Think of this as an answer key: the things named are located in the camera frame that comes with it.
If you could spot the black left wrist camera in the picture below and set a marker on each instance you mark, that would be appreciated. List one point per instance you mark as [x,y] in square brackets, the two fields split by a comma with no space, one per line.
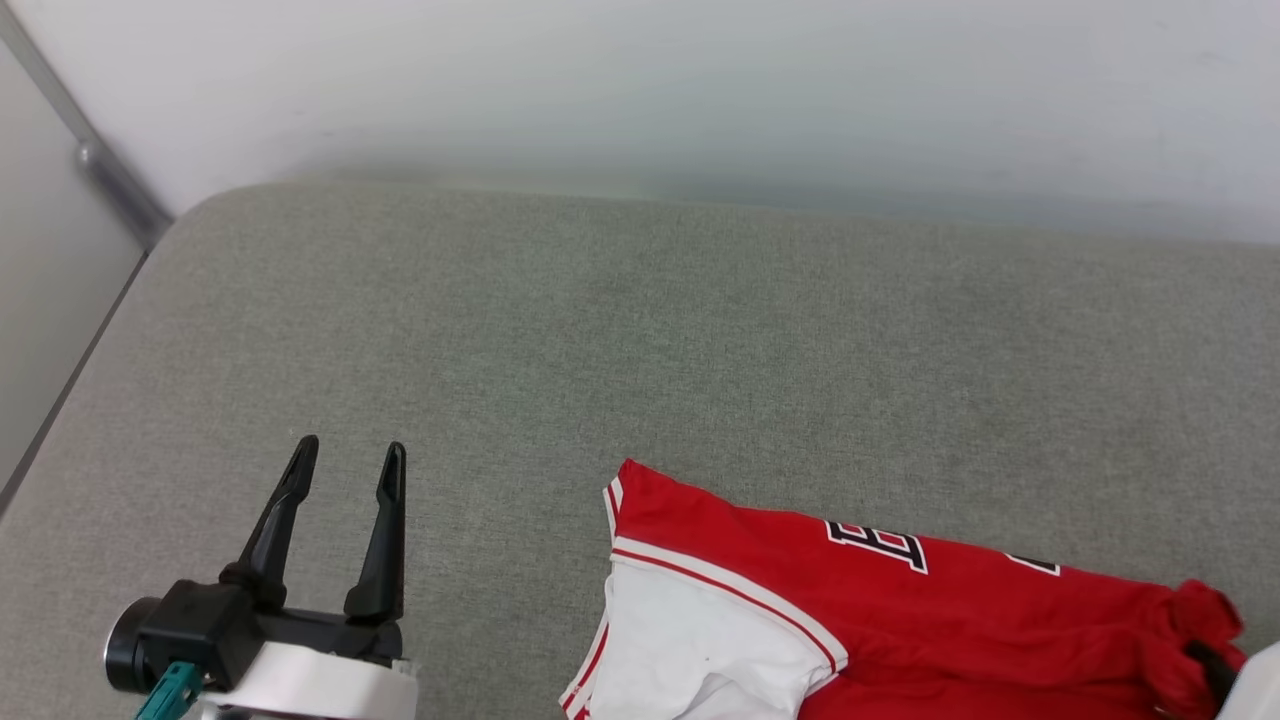
[195,625]

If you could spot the red and white jersey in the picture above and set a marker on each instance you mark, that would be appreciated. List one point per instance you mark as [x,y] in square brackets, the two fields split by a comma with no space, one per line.
[1000,620]

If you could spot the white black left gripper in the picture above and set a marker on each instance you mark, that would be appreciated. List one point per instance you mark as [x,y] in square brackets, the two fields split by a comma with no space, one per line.
[320,690]

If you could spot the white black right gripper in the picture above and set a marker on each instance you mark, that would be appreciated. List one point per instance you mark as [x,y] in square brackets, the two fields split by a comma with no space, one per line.
[1258,690]

